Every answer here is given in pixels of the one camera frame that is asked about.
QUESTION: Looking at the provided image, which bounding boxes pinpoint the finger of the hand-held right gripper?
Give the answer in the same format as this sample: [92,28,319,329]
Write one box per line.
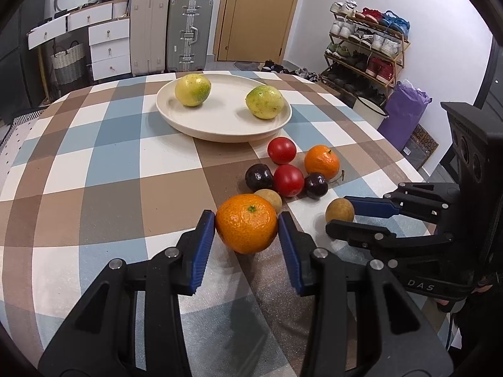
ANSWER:
[325,220,456,262]
[344,182,460,224]

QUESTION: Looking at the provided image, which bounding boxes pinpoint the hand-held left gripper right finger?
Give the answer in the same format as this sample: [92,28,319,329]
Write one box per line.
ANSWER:
[277,211,452,377]

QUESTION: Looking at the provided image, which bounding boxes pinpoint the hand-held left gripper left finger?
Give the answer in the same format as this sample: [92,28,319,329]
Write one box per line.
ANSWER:
[38,210,216,377]

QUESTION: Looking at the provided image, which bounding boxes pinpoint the brown longan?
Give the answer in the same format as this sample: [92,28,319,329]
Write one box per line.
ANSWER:
[253,189,283,215]
[325,198,355,224]

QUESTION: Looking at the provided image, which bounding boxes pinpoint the large orange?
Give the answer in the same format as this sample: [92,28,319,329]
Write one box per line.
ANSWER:
[215,194,279,254]

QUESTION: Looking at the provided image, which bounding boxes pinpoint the dark cherry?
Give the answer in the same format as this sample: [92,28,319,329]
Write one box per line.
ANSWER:
[304,171,345,199]

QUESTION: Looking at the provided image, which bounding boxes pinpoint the small orange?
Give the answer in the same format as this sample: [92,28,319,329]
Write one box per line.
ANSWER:
[304,145,340,180]

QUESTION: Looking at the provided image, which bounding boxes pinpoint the red tomato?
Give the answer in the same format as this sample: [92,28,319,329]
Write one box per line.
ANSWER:
[273,164,305,198]
[267,137,297,165]

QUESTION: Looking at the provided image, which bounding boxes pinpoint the dark plum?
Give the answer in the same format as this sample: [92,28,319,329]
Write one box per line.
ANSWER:
[245,164,274,191]

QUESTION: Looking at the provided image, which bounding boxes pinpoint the cream round plate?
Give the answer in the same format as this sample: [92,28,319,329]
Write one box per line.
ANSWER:
[156,71,293,143]

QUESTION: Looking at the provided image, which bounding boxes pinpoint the person's right forearm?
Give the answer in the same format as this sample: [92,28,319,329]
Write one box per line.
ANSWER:
[452,291,503,362]

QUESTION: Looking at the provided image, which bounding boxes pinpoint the person's right hand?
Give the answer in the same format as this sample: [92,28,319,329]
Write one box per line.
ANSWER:
[432,281,494,314]

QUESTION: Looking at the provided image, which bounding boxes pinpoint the white bucket black rim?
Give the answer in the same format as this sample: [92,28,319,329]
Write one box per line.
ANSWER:
[351,95,390,130]

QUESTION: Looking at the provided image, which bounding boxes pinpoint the purple bag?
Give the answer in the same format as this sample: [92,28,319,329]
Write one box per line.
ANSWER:
[377,80,432,152]

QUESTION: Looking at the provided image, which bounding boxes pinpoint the checked tablecloth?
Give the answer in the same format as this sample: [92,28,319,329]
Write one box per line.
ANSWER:
[0,71,452,377]

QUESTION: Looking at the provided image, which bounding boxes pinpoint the speckled yellow passion fruit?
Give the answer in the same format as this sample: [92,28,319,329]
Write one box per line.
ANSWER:
[246,85,284,120]

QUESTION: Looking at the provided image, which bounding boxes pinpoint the scattered sneakers pile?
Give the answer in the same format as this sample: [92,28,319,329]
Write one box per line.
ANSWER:
[263,60,317,82]

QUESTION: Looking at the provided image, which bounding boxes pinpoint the wooden shoe rack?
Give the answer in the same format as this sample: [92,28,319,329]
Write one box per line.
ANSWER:
[320,2,411,107]

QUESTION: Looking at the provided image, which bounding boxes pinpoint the green-yellow citrus left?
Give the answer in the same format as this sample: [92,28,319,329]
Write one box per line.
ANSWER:
[174,73,212,107]

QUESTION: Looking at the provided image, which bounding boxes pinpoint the rows of assorted shoes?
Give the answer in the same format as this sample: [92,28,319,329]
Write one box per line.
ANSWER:
[324,1,411,103]

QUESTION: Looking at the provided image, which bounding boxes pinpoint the silver suitcase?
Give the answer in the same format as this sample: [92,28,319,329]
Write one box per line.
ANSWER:
[167,0,214,73]

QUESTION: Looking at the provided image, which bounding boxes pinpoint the wooden door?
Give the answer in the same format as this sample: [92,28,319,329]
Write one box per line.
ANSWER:
[213,0,306,63]

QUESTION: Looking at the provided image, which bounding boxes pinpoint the beige suitcase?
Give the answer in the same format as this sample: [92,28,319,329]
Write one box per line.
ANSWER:
[130,0,169,76]

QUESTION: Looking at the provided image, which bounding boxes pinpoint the grey white woven basket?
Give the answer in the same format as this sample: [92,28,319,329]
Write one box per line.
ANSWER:
[50,41,87,86]

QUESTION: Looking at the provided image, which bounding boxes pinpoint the white drawer dresser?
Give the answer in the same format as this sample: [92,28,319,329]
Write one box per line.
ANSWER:
[27,2,131,81]

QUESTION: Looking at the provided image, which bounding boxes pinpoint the dark grey fridge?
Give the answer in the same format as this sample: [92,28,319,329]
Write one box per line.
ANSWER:
[0,0,50,111]

